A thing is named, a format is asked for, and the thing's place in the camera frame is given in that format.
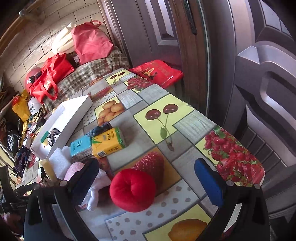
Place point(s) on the fruit print tablecloth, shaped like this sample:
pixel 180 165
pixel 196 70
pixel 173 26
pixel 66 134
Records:
pixel 161 129

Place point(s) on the red helmet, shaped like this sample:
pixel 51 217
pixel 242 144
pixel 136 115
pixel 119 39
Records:
pixel 31 76

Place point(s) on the white helmet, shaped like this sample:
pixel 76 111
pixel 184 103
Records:
pixel 34 105

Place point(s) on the shallow white cardboard box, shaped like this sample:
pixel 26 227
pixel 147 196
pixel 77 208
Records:
pixel 67 111

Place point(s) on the plaid covered sofa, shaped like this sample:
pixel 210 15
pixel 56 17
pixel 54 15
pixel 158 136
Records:
pixel 92 71

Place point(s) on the pink red nonwoven bag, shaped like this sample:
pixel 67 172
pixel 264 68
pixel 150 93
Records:
pixel 90 44

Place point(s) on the yellow green scouring sponge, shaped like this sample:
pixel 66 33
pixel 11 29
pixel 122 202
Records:
pixel 48 170

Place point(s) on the cream white folded roll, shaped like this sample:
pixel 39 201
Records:
pixel 62 39

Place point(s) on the red tote bag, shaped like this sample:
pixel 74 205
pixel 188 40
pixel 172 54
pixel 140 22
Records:
pixel 50 74

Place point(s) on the blue tissue pack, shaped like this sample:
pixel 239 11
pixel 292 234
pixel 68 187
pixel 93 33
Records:
pixel 79 146

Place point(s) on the black smartphone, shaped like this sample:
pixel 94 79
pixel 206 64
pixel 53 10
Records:
pixel 22 160

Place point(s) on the yellow tissue pack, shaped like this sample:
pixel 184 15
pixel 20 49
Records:
pixel 107 142

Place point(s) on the grey panelled metal door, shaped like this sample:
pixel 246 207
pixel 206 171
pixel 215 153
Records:
pixel 148 30
pixel 261 92

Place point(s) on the flat red gift bag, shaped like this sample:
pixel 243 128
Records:
pixel 157 71

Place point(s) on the black white patterned cloth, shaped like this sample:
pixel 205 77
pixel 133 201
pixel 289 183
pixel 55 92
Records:
pixel 53 136

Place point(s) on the red round plush cushion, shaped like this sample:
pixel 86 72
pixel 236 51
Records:
pixel 133 190

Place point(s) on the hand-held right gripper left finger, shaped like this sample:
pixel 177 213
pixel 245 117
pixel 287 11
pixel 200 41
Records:
pixel 84 178

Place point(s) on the pink fluffy towel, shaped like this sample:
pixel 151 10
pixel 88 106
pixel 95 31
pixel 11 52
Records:
pixel 74 169

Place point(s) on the white foam sheet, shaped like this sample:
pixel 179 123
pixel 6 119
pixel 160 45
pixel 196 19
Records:
pixel 59 161

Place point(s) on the yellow plastic bag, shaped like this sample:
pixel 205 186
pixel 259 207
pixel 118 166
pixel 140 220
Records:
pixel 21 107

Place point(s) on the black plastic bag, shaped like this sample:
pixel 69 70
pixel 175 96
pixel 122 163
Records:
pixel 9 139

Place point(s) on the brown door frame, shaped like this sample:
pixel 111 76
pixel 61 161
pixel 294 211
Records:
pixel 192 46

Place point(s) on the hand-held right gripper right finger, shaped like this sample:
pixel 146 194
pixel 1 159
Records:
pixel 208 185

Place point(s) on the white cloth glove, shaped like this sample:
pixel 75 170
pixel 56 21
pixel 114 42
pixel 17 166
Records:
pixel 98 185

